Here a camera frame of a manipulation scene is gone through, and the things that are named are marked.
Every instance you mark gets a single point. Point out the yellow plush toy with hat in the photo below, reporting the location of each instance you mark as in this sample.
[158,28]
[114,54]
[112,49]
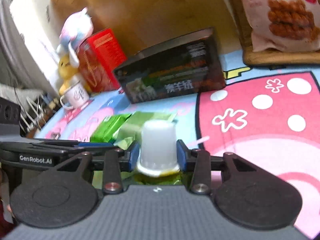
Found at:
[72,37]

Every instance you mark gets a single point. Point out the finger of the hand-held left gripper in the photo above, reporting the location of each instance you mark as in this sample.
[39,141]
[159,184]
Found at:
[96,144]
[72,150]

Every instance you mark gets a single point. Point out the bright green snack packet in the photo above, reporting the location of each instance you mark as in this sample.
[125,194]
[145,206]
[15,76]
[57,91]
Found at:
[107,128]

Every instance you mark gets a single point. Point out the black printed box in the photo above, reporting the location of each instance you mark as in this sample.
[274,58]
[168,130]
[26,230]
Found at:
[172,75]

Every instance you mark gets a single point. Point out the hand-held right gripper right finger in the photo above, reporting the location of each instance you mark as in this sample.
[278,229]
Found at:
[181,156]

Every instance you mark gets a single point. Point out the white plastic jelly cup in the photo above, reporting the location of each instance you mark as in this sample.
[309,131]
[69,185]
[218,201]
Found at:
[158,146]

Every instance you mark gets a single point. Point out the pink snack bag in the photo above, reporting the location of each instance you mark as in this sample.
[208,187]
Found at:
[282,15]

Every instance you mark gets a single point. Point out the white enamel mug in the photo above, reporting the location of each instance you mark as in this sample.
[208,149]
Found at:
[76,95]

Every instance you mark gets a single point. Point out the wooden basket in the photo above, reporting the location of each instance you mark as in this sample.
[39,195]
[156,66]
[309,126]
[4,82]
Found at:
[275,57]

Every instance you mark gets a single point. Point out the grey curtain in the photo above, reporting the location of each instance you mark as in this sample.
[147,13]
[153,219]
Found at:
[15,55]

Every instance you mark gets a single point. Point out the brown cardboard box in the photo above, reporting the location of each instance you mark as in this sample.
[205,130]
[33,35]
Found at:
[150,12]

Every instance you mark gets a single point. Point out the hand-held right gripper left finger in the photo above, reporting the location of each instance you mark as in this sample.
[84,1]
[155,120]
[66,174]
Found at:
[134,156]

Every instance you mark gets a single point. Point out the printed cartoon blanket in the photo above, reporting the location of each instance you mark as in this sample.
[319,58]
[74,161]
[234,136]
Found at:
[250,130]

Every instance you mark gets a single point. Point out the red patterned box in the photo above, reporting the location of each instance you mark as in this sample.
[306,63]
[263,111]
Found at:
[101,60]

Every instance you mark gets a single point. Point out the dark green snack packet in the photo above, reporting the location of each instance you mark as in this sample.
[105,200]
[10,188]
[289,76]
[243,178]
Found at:
[172,178]

